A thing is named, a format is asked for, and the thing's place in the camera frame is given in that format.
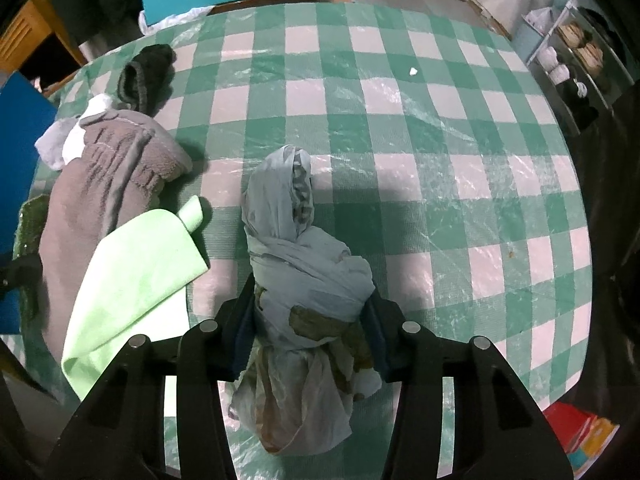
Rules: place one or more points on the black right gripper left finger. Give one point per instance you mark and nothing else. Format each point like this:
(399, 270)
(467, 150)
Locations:
(237, 331)

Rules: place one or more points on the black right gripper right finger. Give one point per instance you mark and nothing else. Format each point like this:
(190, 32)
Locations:
(382, 324)

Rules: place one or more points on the light blue-grey cloth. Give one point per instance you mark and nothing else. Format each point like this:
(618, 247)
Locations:
(311, 362)

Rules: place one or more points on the light green cloth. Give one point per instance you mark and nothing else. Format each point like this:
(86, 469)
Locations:
(135, 284)

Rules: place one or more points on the white sock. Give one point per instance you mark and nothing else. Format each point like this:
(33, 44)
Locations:
(64, 141)

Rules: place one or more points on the blue-edged cardboard box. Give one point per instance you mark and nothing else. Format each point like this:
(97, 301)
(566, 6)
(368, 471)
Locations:
(25, 116)

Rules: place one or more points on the green white checkered tablecloth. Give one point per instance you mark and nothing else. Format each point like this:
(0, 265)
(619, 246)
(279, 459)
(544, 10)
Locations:
(455, 183)

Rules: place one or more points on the dark green towel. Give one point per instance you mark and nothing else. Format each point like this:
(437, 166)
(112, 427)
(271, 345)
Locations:
(31, 220)

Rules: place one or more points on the red book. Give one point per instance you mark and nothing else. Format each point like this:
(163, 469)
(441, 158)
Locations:
(583, 436)

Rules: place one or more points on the black rolled sock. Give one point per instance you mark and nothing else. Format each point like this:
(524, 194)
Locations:
(143, 83)

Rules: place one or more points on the white plastic bag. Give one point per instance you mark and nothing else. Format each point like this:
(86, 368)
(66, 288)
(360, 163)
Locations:
(193, 14)

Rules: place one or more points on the white shoe rack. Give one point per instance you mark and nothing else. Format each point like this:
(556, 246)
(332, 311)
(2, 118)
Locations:
(578, 59)

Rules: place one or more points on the orange wooden cabinet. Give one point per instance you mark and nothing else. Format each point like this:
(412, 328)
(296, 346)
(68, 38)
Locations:
(33, 25)

